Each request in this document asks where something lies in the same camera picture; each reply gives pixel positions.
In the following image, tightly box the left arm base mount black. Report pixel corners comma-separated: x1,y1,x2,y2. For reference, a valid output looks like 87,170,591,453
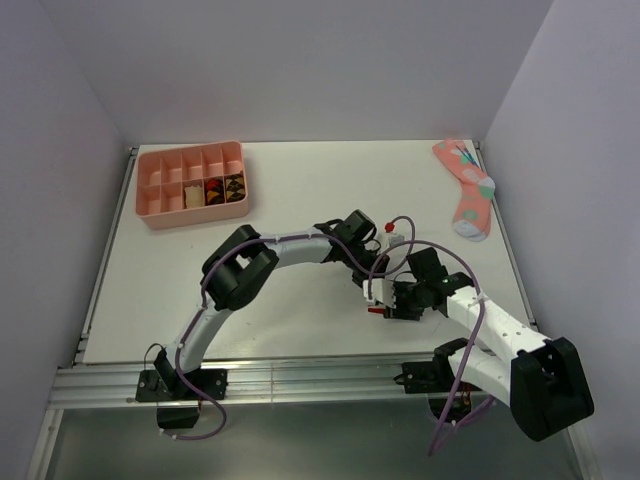
135,359,228,433

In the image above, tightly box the brown argyle rolled sock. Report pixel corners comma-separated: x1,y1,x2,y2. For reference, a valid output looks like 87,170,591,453
224,172,246,203

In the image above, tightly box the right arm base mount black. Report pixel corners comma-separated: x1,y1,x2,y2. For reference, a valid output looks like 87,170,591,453
394,338,479,423

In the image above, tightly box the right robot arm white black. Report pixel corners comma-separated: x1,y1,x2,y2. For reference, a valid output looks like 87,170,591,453
363,248,595,441

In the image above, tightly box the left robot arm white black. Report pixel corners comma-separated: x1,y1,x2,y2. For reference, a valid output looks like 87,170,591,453
154,210,389,399

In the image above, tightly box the tan maroon sock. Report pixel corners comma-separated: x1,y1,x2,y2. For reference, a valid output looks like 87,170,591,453
184,186,205,209

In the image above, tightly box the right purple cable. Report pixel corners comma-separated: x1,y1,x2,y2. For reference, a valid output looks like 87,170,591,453
367,240,499,457

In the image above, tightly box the red argyle rolled sock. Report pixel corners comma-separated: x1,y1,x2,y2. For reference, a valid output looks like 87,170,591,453
204,177,225,206

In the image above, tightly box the pink patterned sock pair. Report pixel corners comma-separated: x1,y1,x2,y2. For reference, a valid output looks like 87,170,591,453
432,139,496,242

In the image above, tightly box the pink divided organizer tray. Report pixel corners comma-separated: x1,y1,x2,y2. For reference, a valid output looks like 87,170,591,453
135,141,249,230

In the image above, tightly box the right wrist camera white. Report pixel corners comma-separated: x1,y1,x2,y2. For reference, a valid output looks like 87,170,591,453
362,278,396,308

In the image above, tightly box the aluminium rail frame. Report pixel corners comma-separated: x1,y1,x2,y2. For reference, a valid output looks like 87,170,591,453
24,142,601,480

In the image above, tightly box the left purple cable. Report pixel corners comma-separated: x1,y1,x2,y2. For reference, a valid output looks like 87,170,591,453
172,215,417,442

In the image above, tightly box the purple cable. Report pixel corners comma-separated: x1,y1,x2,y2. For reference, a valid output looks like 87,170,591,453
172,215,417,442
367,240,499,457

